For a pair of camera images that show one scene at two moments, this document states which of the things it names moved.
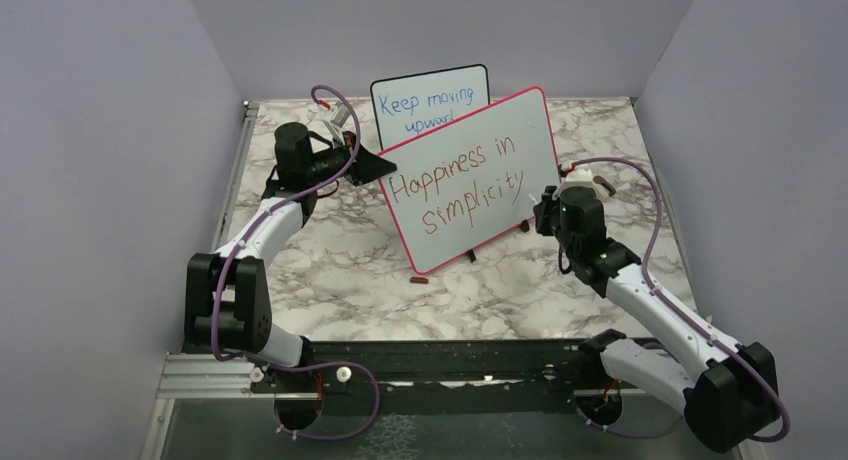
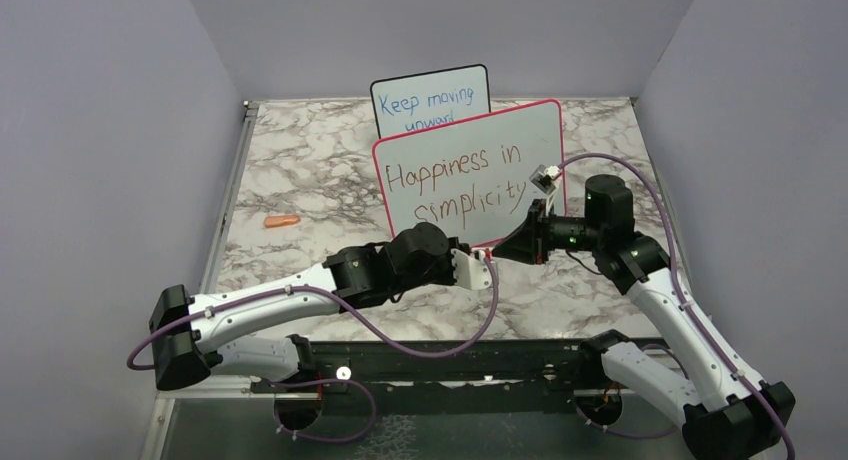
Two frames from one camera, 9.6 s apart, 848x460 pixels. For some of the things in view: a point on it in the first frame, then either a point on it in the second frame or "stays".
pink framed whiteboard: (465, 181) stays
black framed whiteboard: (410, 106) stays
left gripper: (367, 167) → (454, 244)
